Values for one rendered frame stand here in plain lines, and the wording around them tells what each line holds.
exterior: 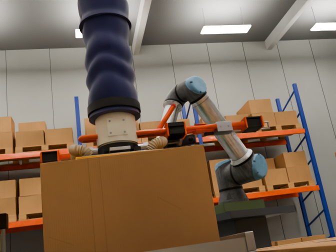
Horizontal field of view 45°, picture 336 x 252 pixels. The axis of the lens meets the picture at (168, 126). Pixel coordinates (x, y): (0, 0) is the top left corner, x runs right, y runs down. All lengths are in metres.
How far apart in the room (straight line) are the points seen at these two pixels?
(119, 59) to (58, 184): 0.60
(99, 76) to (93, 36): 0.19
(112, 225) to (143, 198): 0.14
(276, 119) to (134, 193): 8.97
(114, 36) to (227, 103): 9.75
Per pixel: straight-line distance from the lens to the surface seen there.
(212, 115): 2.34
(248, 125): 1.82
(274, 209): 2.48
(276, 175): 9.89
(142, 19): 9.98
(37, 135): 9.23
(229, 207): 2.40
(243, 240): 1.37
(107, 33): 1.81
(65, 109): 10.76
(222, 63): 11.94
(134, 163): 1.49
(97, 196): 1.48
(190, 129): 1.75
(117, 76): 1.72
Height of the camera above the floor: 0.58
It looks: 17 degrees up
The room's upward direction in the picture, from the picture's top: 8 degrees counter-clockwise
